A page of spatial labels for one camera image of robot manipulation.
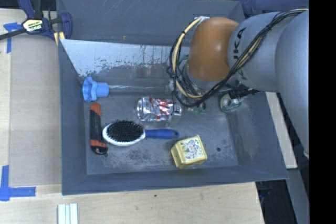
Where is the clear plastic bottle red print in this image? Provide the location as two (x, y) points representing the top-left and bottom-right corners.
(136, 96), (183, 123)

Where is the green and white tape roll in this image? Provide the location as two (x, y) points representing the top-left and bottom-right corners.
(218, 93), (243, 113)

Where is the blue and white hairbrush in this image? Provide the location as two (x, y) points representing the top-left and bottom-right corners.
(101, 119), (180, 147)

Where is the yellow floral tin box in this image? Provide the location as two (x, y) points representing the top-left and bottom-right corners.
(170, 134), (208, 170)

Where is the blue plastic knob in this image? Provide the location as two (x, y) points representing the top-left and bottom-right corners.
(81, 76), (110, 103)

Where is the grey metal bin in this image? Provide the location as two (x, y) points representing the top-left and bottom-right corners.
(55, 0), (290, 196)

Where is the orange and black utility knife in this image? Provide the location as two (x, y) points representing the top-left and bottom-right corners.
(89, 102), (109, 155)

